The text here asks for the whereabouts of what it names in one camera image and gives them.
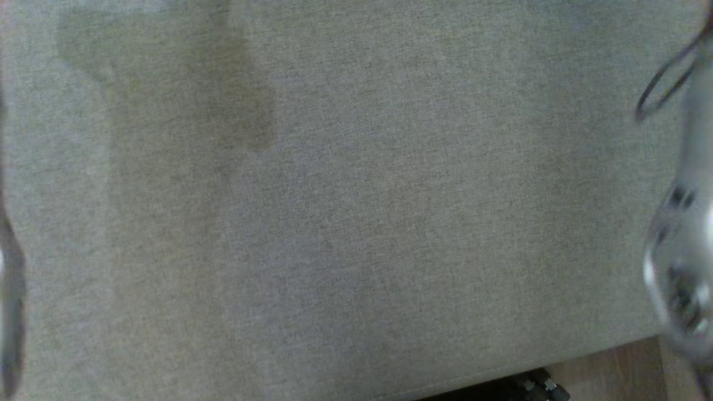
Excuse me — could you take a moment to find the grey fabric sofa seat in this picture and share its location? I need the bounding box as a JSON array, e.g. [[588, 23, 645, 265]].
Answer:
[[0, 0, 713, 401]]

